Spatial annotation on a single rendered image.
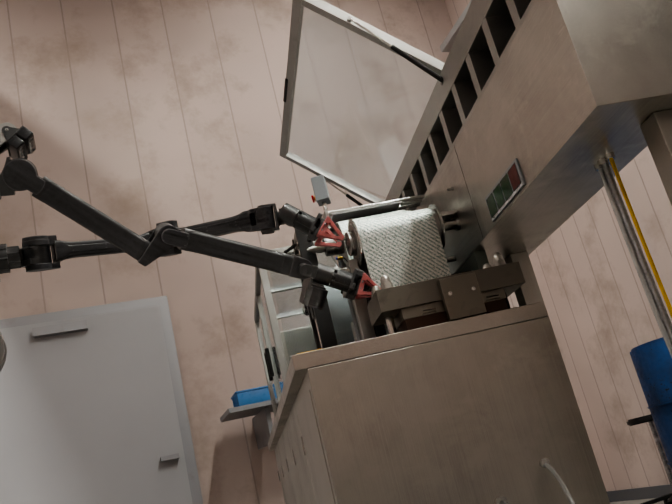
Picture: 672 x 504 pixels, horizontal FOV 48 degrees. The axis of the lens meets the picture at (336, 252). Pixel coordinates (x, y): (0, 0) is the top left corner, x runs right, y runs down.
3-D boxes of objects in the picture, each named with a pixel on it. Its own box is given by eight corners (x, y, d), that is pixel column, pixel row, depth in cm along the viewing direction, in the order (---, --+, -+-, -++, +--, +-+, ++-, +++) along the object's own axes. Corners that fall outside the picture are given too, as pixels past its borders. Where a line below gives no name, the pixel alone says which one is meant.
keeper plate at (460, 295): (448, 321, 194) (437, 281, 197) (484, 314, 196) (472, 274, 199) (451, 319, 192) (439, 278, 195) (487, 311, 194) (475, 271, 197)
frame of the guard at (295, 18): (273, 164, 332) (282, 151, 335) (384, 223, 329) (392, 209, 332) (285, 0, 226) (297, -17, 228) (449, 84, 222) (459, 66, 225)
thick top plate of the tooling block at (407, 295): (371, 326, 208) (366, 306, 210) (506, 298, 215) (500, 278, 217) (381, 312, 193) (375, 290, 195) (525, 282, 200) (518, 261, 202)
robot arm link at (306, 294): (301, 262, 208) (291, 258, 216) (288, 301, 208) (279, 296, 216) (339, 273, 212) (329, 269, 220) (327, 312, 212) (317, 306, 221)
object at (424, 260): (379, 313, 214) (363, 252, 219) (457, 297, 218) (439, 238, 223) (379, 312, 213) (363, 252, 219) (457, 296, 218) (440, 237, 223)
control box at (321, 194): (315, 208, 293) (309, 185, 296) (331, 203, 292) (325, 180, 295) (311, 202, 286) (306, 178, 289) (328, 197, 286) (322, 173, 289)
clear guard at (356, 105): (285, 153, 330) (286, 152, 330) (387, 206, 327) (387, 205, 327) (301, 0, 232) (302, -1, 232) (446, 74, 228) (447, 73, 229)
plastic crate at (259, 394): (282, 403, 521) (278, 388, 524) (289, 397, 500) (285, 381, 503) (233, 413, 510) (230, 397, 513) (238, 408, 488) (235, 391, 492)
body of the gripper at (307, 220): (314, 232, 221) (292, 221, 221) (311, 244, 230) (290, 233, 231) (324, 214, 223) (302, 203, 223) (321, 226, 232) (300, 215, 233)
